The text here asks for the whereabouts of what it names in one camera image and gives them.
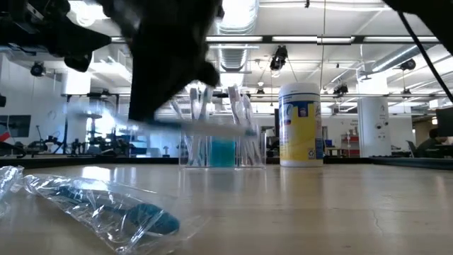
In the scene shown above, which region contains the red shelf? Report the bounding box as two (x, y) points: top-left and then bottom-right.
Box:
(340, 133), (361, 157)

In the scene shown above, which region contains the person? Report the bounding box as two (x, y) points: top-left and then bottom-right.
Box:
(415, 127), (449, 159)

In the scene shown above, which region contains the cluttered background workbench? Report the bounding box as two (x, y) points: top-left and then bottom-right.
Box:
(0, 132), (149, 157)

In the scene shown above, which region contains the white round column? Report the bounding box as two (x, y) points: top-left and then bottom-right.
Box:
(356, 72), (391, 159)
(60, 72), (92, 96)

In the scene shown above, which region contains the black aluminium table frame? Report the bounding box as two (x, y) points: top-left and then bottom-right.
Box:
(0, 154), (453, 171)

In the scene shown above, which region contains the small blue mouthwash bottle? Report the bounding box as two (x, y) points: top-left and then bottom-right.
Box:
(210, 138), (224, 168)
(222, 138), (237, 168)

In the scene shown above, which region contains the black overhead rig bar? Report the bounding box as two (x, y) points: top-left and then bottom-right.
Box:
(109, 34), (442, 45)

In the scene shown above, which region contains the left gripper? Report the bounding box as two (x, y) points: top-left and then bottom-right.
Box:
(0, 0), (112, 74)

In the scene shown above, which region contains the slanted silver duct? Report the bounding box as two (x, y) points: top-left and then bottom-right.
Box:
(369, 42), (453, 74)

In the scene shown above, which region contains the silver ventilation duct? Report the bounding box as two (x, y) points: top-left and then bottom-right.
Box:
(212, 0), (260, 114)

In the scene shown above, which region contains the clear acrylic organizer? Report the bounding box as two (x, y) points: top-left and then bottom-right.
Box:
(178, 129), (267, 169)

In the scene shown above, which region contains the yellow wipes canister white lid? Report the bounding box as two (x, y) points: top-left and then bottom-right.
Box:
(278, 82), (325, 168)

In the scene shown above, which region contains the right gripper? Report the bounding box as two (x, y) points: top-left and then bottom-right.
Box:
(97, 0), (224, 122)

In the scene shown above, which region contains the dark wall screen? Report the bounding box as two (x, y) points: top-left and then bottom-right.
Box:
(0, 113), (32, 138)

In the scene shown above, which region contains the dark desk monitor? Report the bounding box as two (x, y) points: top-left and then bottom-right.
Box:
(435, 106), (453, 138)

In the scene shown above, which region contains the maroon toothbrush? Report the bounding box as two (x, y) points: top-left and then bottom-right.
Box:
(227, 86), (248, 167)

